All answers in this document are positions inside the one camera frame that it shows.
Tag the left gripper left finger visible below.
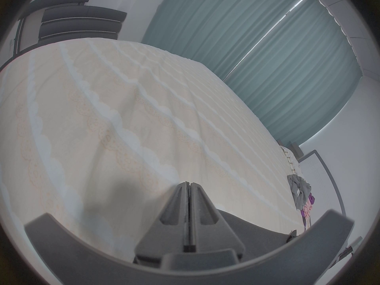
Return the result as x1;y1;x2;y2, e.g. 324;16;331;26
134;182;190;257

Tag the blue-green curtain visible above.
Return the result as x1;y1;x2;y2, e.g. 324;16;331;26
224;0;363;143
142;0;309;81

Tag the grey bedside table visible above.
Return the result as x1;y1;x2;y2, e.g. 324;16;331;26
277;140;302;157

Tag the pile of clothes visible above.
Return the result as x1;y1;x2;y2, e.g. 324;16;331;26
300;193;316;228

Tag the black long-sleeved top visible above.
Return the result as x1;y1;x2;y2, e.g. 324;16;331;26
218;209;297;256

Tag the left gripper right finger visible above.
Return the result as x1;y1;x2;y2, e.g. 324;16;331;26
190;182;245;255

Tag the bed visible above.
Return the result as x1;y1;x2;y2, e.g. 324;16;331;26
0;39;346;263

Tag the white printed pillow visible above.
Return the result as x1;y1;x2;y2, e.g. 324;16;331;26
280;146;299;174

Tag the black chest of drawers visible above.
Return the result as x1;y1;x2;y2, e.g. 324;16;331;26
18;0;127;42

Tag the grey garment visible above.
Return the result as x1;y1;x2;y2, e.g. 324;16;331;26
286;175;312;210

